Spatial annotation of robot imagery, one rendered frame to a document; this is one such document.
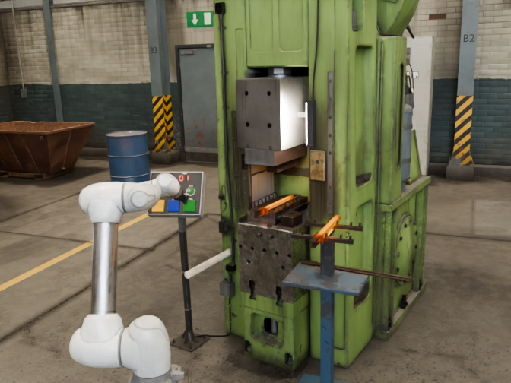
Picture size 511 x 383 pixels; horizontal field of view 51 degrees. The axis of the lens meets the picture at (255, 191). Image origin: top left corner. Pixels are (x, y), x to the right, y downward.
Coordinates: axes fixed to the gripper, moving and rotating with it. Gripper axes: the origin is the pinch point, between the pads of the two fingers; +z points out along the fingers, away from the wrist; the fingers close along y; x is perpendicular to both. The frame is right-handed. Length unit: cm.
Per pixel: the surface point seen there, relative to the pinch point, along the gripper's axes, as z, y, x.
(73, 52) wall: 586, -415, 451
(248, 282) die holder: 32, 36, -44
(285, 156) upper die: 3, 59, 28
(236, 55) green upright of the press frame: -14, 29, 87
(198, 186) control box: 13.5, 4.7, 12.4
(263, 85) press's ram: -27, 48, 60
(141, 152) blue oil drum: 384, -176, 169
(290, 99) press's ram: -18, 62, 55
